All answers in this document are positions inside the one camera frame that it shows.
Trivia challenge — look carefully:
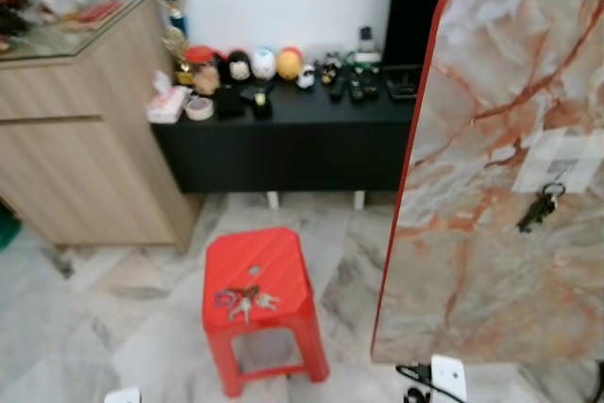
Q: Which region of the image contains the key bunch with purple tag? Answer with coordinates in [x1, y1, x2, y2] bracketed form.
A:
[213, 283, 282, 325]

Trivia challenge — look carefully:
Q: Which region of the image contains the white taped hook patch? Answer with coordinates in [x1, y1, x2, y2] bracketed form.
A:
[512, 126, 604, 195]

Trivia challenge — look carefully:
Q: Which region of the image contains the dark hanging key bunch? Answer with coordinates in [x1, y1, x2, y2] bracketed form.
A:
[516, 181, 567, 235]

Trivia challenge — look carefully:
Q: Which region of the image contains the marble board with red edge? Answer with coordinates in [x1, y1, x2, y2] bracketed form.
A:
[371, 0, 604, 367]

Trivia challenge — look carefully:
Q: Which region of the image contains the black remote control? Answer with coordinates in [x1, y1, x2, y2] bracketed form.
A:
[347, 68, 381, 103]

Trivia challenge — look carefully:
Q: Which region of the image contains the small cow figurine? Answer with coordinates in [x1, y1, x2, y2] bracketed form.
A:
[296, 63, 317, 91]

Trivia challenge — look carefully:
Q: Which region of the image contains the black low sideboard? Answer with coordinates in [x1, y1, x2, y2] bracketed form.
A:
[151, 63, 422, 211]

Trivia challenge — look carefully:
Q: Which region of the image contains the yellow egg toy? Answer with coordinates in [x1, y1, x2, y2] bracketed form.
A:
[277, 46, 305, 82]

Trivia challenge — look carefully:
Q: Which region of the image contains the black tape dispenser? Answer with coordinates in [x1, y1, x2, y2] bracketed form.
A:
[247, 82, 276, 122]

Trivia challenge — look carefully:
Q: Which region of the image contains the red plastic stool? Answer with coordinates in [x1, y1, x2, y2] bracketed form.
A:
[202, 226, 330, 398]

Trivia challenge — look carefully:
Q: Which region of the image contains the white egg toy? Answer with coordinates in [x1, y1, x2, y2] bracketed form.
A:
[251, 46, 277, 82]

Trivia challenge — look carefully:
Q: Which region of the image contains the black pouch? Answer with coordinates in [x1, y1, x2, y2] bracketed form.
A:
[215, 87, 248, 122]

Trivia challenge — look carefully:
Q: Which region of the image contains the white tape roll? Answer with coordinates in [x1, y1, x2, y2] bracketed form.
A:
[185, 96, 215, 123]

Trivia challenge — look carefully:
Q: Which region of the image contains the red-lidded glass jar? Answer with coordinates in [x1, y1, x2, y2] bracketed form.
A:
[183, 44, 219, 94]

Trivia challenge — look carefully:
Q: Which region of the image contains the white pink tissue pack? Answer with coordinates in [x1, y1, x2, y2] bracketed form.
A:
[146, 71, 191, 126]

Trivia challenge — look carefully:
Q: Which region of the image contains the light wooden cabinet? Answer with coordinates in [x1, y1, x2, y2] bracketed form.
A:
[0, 0, 202, 249]

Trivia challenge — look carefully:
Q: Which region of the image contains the green bag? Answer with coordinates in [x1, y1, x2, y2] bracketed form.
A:
[0, 203, 21, 252]

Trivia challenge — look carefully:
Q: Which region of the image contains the black floor cable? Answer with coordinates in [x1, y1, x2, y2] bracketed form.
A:
[584, 361, 604, 403]

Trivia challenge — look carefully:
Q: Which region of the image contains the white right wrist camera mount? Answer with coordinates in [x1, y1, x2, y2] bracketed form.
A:
[430, 355, 469, 403]

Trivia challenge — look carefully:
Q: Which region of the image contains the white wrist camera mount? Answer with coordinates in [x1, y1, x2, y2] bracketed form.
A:
[104, 387, 143, 403]
[430, 355, 469, 403]

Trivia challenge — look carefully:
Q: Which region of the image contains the cordless phone with base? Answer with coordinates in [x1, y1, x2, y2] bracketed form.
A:
[354, 25, 384, 67]

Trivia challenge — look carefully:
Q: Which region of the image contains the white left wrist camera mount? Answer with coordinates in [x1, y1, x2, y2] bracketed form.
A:
[104, 387, 143, 403]

